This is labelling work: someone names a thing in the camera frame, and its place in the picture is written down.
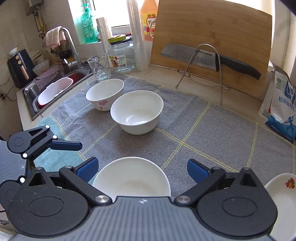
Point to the pink white basin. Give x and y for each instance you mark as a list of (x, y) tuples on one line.
[(54, 89)]

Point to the orange oil jug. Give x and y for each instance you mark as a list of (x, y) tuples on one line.
[(149, 12)]

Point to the pink cloth on faucet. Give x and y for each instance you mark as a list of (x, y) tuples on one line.
[(54, 37)]

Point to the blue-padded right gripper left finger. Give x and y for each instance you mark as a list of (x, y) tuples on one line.
[(77, 178)]

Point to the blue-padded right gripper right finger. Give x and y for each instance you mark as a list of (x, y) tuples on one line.
[(207, 181)]

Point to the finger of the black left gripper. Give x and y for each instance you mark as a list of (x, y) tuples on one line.
[(64, 145)]

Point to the green dish soap bottle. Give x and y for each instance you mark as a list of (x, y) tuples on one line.
[(90, 31)]

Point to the bamboo cutting board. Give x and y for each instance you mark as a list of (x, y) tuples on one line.
[(235, 30)]

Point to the short plastic cup stack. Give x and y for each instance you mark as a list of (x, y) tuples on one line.
[(105, 33)]

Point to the clear drinking glass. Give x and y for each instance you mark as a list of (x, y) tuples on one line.
[(100, 67)]

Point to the plain white bowl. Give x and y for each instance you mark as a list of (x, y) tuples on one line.
[(137, 112)]

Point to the wire board rack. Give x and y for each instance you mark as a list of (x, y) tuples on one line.
[(190, 62)]

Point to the white plate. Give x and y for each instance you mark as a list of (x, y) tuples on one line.
[(282, 190)]

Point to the chrome sink faucet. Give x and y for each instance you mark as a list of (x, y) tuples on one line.
[(67, 53)]

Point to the white bowl pink flower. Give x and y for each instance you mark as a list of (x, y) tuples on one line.
[(102, 95)]

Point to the glass storage jar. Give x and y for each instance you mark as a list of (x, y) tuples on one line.
[(122, 53)]

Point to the black air fryer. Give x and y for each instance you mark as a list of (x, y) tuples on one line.
[(21, 68)]

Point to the grey checked dish towel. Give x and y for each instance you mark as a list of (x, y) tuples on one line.
[(189, 128)]

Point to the black-handled santoku knife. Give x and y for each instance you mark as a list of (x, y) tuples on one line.
[(207, 59)]

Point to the white blue salt bag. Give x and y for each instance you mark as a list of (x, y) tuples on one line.
[(278, 107)]

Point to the tall plastic cup stack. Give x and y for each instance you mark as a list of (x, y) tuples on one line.
[(137, 31)]

